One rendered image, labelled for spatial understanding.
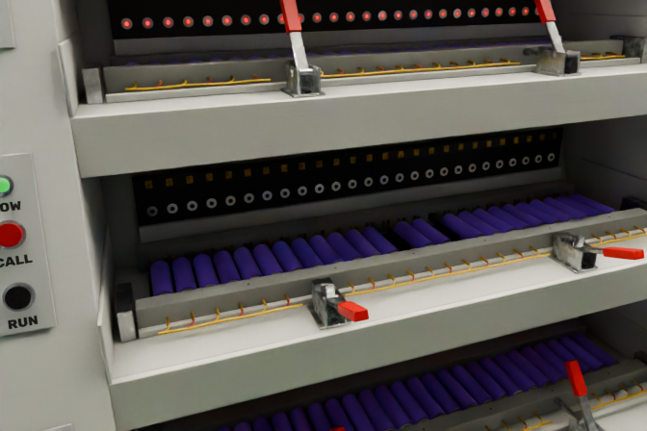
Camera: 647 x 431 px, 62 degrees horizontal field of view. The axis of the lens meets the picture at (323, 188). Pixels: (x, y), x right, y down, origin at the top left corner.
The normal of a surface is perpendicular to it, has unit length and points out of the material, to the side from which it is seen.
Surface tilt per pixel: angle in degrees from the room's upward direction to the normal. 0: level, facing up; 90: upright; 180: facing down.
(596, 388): 107
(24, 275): 90
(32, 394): 90
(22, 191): 90
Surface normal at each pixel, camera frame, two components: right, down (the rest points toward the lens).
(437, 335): 0.33, 0.31
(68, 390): 0.32, 0.03
